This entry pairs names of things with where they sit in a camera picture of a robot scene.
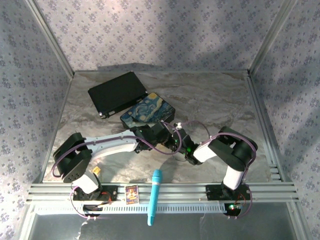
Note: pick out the aluminium frame rail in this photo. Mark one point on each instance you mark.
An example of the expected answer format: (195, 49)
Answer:
(180, 192)

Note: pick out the black hard case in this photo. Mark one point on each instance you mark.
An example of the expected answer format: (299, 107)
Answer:
(116, 93)

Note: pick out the starry night painted box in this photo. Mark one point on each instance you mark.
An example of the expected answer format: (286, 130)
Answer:
(147, 110)

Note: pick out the small colourful card box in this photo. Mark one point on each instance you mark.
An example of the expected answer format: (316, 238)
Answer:
(131, 195)

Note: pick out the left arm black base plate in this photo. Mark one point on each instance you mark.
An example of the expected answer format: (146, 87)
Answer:
(112, 193)

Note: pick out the blue marker pen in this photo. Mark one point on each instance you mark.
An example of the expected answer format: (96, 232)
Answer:
(155, 195)

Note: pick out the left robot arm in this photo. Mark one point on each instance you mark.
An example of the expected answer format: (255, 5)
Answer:
(112, 146)

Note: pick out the aluminium corner post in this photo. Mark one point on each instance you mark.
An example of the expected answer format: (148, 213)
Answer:
(50, 37)
(270, 37)

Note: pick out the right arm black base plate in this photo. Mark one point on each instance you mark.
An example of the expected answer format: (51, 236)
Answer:
(212, 192)

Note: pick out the yellow plug connector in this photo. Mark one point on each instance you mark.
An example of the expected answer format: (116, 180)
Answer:
(97, 171)

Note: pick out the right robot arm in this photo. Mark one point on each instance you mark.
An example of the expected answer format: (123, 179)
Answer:
(232, 150)

